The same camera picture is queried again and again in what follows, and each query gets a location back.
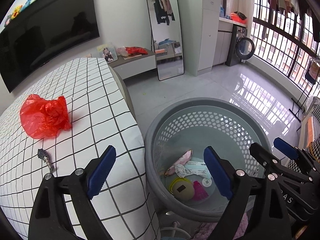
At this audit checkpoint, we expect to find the orange basin on counter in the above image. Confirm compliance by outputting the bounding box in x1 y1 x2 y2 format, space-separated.
230 11 247 24

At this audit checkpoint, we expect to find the grey low tv cabinet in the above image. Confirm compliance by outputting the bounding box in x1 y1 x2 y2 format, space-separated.
108 50 157 80

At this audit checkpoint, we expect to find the crumpled white paper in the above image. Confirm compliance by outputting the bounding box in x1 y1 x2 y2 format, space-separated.
175 164 191 178

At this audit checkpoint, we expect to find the black wall television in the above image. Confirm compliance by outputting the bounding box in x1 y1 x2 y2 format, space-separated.
1 0 99 92

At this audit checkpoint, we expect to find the framed cartoon picture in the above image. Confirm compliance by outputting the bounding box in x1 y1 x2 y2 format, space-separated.
97 42 118 63

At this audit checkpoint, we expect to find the front-load washing machine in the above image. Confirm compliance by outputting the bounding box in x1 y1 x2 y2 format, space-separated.
225 24 255 67

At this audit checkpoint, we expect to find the light blue wet-wipe pack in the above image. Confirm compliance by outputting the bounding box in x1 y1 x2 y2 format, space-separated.
184 161 212 179

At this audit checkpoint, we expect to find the red plastic bag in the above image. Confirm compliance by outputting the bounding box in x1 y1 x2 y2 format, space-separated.
20 94 72 139

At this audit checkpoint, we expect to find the grey fabric bow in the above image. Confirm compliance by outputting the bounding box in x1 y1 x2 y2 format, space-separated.
37 148 54 173

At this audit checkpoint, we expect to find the pink snack wrapper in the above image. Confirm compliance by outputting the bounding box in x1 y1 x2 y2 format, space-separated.
164 150 193 176

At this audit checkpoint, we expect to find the magenta mesh net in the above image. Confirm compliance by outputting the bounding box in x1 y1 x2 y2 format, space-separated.
192 181 209 201

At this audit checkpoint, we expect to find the red bag on cabinet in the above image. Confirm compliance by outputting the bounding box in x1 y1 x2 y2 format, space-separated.
125 47 148 56

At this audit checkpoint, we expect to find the cream plush doll head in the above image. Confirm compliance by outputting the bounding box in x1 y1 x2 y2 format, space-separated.
169 178 195 201

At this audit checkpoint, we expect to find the white round sticker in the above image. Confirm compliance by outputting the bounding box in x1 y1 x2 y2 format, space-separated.
202 178 212 187

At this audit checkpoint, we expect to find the black drying rack stand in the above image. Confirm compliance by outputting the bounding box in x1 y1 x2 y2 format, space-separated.
288 57 320 124

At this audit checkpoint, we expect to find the checkered fabric sofa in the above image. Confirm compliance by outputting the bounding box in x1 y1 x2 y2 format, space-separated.
298 96 319 162

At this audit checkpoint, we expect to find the grid pattern tablecloth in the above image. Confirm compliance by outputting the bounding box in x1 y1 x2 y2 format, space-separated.
1 58 161 239

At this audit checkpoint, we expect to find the standing floor mirror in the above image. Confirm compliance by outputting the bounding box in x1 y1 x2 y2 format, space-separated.
146 0 184 81

